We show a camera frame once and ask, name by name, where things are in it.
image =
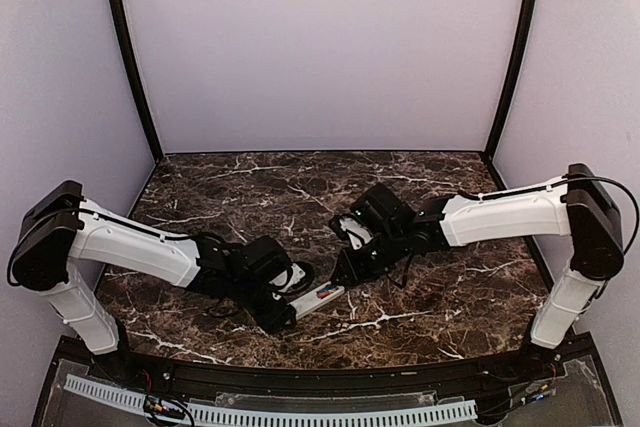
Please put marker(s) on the black frame post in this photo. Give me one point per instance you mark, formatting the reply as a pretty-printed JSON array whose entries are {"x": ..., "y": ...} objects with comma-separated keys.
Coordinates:
[
  {"x": 128, "y": 56},
  {"x": 520, "y": 40}
]

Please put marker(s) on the white remote control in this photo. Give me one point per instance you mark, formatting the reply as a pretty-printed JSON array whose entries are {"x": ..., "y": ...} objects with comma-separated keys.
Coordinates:
[{"x": 309, "y": 302}]

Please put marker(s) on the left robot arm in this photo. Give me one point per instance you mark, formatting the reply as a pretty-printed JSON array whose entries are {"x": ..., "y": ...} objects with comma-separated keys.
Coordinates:
[{"x": 65, "y": 227}]

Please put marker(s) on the white slotted cable duct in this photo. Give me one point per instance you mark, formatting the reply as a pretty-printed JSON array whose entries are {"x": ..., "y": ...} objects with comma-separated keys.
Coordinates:
[{"x": 201, "y": 414}]

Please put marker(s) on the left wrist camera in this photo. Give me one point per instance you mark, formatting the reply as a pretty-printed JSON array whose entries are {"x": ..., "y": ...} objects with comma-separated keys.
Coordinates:
[{"x": 294, "y": 280}]

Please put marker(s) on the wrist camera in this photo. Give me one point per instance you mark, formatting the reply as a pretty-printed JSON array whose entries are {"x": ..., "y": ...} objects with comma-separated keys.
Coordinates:
[
  {"x": 349, "y": 228},
  {"x": 294, "y": 280}
]

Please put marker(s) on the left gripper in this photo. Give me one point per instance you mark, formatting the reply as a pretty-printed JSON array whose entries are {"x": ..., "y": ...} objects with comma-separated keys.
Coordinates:
[{"x": 274, "y": 322}]

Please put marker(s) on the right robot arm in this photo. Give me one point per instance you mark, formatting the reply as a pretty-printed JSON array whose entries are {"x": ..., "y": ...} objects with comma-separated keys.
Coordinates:
[{"x": 382, "y": 230}]

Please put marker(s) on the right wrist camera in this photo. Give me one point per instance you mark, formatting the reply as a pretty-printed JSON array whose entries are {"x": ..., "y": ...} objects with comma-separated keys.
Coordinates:
[{"x": 349, "y": 228}]

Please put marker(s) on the left black frame post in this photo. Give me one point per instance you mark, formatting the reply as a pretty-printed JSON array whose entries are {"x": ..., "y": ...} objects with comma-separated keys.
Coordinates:
[{"x": 128, "y": 56}]

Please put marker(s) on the black front rail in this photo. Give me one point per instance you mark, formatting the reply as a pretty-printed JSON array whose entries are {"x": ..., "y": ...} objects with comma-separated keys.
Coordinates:
[{"x": 198, "y": 379}]

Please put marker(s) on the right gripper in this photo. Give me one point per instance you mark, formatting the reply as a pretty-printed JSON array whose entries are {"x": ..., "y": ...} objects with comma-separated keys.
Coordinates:
[{"x": 353, "y": 270}]

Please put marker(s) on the right black frame post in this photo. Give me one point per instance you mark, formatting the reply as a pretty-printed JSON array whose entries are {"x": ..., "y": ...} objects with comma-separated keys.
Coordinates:
[{"x": 520, "y": 40}]

